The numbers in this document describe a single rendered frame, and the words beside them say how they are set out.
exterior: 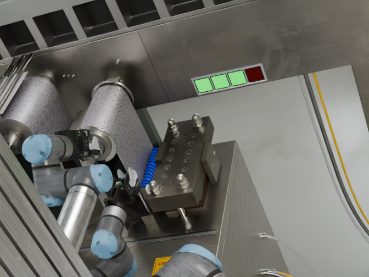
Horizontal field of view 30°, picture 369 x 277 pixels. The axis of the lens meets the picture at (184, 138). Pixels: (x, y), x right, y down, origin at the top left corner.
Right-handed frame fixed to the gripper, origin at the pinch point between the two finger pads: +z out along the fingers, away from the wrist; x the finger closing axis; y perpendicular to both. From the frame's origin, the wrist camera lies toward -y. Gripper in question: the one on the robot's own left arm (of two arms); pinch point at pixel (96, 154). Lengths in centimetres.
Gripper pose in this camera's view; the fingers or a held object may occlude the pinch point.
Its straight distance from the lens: 214.7
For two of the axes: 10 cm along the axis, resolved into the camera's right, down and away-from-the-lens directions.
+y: -1.6, -9.8, 0.7
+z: 3.4, 0.1, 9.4
